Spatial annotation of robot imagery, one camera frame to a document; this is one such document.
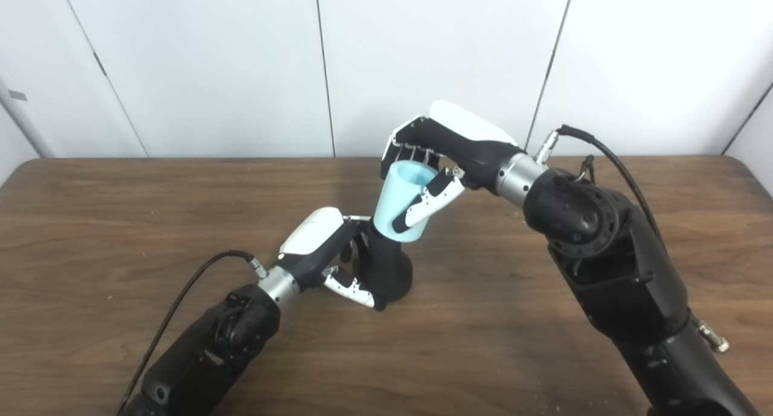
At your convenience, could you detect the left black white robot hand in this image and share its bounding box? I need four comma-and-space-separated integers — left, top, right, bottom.
278, 206, 387, 311

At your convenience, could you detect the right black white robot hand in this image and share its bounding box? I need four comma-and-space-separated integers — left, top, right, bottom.
379, 100, 523, 234

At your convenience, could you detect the black flared nozzle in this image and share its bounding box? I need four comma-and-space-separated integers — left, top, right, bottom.
352, 220, 414, 303

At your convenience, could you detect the light-blue hose piece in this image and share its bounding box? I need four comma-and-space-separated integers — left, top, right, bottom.
373, 161, 440, 244

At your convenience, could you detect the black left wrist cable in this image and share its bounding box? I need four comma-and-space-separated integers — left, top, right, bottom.
118, 250, 269, 414

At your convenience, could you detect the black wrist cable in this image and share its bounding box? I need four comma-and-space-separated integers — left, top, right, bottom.
118, 250, 269, 414
533, 124, 668, 248

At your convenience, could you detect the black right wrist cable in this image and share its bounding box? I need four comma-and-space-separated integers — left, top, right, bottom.
533, 124, 668, 248

